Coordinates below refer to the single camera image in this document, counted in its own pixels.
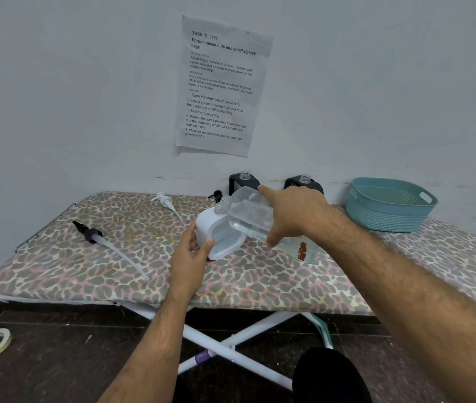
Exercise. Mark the person's right hand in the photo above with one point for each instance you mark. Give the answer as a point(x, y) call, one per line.
point(301, 214)

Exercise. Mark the teal plastic basket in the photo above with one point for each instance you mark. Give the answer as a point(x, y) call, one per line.
point(389, 205)

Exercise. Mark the clear plastic bottle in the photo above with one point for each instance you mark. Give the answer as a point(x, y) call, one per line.
point(248, 211)

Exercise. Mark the black pump head with tube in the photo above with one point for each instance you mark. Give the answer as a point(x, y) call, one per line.
point(95, 237)

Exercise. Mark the white ironing board legs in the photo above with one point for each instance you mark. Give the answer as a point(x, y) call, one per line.
point(238, 339)

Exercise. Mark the person's right forearm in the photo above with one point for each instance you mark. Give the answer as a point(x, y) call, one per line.
point(410, 306)

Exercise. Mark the person's left forearm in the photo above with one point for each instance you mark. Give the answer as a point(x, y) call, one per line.
point(154, 352)

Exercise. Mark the black holder with clear bottle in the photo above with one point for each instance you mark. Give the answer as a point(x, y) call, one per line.
point(311, 185)
point(238, 182)

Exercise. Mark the small black pump head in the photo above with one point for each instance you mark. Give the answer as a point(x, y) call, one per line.
point(215, 196)

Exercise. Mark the person's left hand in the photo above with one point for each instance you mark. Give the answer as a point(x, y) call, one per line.
point(187, 264)

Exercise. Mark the white pump head with tube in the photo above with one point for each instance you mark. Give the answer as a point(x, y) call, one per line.
point(166, 203)

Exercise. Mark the person's right thumb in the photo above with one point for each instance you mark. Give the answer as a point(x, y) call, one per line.
point(276, 235)

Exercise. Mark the white soap dispenser holder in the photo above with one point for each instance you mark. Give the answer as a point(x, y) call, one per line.
point(223, 243)

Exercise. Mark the person's left thumb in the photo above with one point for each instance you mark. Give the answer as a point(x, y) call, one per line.
point(206, 248)

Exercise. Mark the leopard print ironing board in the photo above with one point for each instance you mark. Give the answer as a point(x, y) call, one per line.
point(137, 264)

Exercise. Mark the printed paper sheet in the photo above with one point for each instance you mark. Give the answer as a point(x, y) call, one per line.
point(221, 88)

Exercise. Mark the clear plastic bag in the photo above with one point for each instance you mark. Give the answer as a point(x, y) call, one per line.
point(303, 249)

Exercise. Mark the person's leg in black trousers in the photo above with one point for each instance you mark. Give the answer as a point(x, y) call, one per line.
point(330, 377)

